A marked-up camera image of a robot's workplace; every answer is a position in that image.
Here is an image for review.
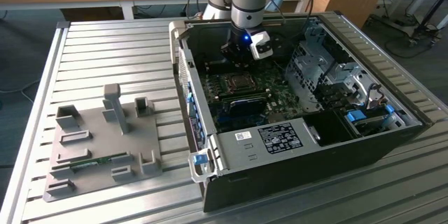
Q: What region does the green motherboard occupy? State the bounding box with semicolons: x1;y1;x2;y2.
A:
201;60;305;133

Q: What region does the brown under-desk cabinet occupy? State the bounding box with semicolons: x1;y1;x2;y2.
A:
59;6;124;22

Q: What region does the wheeled equipment stand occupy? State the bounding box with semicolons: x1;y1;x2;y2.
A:
367;0;448;45

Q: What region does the metal socket cover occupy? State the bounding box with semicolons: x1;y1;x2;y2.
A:
225;71;260;92

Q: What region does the black side camera box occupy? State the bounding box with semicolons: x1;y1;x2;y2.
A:
220;44;236;57

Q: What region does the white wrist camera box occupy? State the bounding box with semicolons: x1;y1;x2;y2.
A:
249;31;275;60

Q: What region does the black blue graphics card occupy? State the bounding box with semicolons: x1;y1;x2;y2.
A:
223;97;269;124

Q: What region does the silver power supply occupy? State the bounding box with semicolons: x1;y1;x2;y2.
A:
208;118;321;177

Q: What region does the black floor cable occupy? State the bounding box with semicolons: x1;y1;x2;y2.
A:
384;31;437;59

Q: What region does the silver drive cage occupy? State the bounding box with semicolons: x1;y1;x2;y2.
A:
284;23;363;96

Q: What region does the black PC case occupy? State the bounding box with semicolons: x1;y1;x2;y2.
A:
167;10;448;213

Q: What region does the grey parts rack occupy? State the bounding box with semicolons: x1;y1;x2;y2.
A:
41;83;164;203

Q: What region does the black cable bundle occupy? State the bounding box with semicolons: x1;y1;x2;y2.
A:
361;82;388;111

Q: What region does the blue disk carrier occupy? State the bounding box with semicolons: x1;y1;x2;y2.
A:
344;110;368;124

